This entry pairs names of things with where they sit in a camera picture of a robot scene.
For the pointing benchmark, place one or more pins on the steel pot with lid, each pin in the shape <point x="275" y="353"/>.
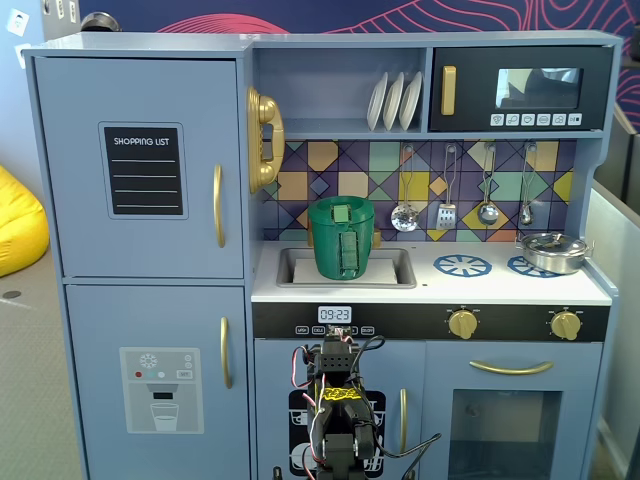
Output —
<point x="552" y="255"/>

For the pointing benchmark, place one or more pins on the shopping list cabinet door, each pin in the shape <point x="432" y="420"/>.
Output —
<point x="75" y="240"/>

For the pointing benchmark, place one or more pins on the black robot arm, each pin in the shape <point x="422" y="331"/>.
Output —
<point x="340" y="450"/>

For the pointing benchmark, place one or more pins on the gold stove knob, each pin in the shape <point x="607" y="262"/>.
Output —
<point x="462" y="325"/>
<point x="566" y="326"/>

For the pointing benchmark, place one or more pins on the black toy microwave door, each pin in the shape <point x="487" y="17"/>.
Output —
<point x="470" y="65"/>

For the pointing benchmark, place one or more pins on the steel ladle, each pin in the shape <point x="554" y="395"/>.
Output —
<point x="488" y="214"/>

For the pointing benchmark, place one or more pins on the blue oven door with window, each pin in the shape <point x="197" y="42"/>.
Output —
<point x="440" y="425"/>

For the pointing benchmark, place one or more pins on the steel spoon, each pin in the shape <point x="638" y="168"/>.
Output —
<point x="526" y="216"/>

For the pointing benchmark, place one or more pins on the white toy plate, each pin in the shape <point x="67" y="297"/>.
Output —
<point x="394" y="105"/>
<point x="411" y="102"/>
<point x="376" y="105"/>

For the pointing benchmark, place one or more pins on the water dispenser fridge door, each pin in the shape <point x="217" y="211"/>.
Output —
<point x="100" y="325"/>

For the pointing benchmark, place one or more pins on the gold toy faucet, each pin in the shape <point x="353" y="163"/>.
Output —
<point x="376" y="239"/>

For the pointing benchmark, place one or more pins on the grey toy sink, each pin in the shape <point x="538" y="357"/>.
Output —
<point x="287" y="270"/>

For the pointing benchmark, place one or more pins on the yellow beanbag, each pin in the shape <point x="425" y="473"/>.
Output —
<point x="20" y="235"/>

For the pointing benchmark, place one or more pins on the steel slotted spatula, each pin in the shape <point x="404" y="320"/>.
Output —
<point x="446" y="217"/>

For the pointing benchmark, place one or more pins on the gold toy telephone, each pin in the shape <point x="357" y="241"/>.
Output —
<point x="270" y="107"/>

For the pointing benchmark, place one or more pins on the white wall socket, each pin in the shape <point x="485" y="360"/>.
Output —
<point x="17" y="21"/>
<point x="22" y="55"/>

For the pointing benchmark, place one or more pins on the blue toy kitchen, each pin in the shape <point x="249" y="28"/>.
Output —
<point x="450" y="295"/>

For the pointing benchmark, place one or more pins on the dark floor disc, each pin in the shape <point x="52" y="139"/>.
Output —
<point x="12" y="295"/>

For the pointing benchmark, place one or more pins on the black round object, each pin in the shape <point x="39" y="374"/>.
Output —
<point x="100" y="22"/>

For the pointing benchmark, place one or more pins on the steel skimmer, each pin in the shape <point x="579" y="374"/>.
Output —
<point x="404" y="218"/>

